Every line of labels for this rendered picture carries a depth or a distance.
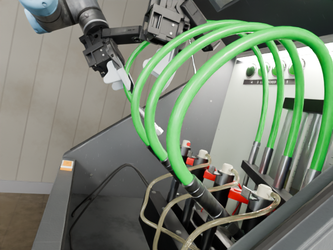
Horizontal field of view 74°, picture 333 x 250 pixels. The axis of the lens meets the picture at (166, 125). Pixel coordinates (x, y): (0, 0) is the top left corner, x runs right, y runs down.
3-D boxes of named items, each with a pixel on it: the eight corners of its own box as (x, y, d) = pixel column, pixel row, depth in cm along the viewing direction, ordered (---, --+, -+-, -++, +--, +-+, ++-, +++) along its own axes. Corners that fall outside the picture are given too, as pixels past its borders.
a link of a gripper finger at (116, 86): (121, 104, 61) (107, 76, 62) (139, 93, 60) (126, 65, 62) (117, 101, 58) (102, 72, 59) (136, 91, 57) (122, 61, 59)
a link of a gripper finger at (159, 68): (139, 86, 45) (150, 41, 44) (165, 93, 48) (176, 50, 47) (142, 86, 42) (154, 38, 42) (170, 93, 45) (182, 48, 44)
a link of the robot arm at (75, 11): (68, 7, 69) (94, 0, 70) (80, 34, 66) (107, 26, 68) (58, -16, 61) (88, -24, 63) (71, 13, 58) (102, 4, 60)
